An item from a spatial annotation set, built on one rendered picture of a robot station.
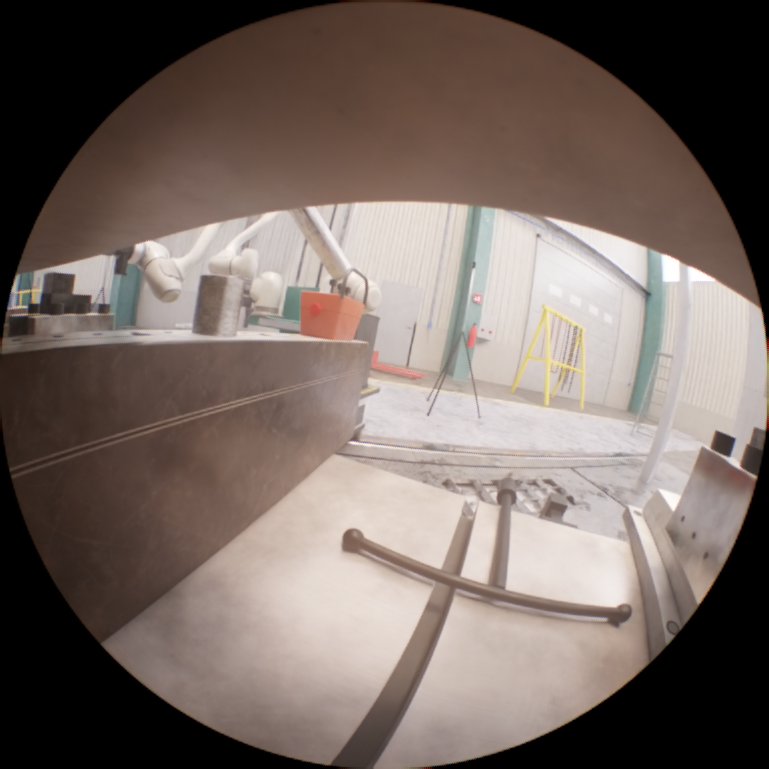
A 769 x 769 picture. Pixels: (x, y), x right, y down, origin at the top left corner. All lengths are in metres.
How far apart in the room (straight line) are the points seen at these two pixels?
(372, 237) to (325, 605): 7.44
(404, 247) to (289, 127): 7.40
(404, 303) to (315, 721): 7.21
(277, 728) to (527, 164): 0.55
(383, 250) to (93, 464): 7.35
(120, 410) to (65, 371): 0.08
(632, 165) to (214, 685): 0.58
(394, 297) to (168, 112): 7.06
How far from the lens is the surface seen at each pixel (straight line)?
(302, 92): 0.16
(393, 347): 7.12
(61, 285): 1.35
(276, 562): 0.54
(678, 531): 0.74
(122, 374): 0.33
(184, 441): 0.40
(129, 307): 9.87
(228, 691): 0.43
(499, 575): 0.57
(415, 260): 7.52
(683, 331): 3.08
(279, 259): 7.57
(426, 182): 0.21
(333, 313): 0.73
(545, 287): 9.42
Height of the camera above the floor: 0.73
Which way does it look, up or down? 10 degrees down
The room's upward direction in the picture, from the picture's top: 11 degrees clockwise
